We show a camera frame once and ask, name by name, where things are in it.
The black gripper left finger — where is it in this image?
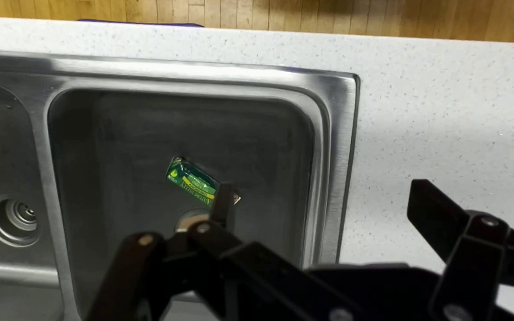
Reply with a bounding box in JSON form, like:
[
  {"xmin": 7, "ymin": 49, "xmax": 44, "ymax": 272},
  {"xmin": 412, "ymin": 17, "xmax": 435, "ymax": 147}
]
[{"xmin": 85, "ymin": 185, "xmax": 353, "ymax": 321}]

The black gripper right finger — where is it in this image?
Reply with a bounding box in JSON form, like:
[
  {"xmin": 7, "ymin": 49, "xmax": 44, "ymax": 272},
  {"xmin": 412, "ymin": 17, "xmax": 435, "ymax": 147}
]
[{"xmin": 407, "ymin": 177, "xmax": 514, "ymax": 321}]

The green snack packet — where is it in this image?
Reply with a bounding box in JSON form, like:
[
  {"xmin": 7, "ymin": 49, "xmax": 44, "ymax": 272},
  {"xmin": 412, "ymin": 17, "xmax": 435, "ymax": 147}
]
[{"xmin": 166, "ymin": 156, "xmax": 244, "ymax": 211}]

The stainless steel double sink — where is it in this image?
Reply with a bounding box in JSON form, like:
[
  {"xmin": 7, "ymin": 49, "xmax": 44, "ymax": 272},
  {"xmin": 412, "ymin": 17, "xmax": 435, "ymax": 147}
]
[{"xmin": 0, "ymin": 51, "xmax": 362, "ymax": 321}]

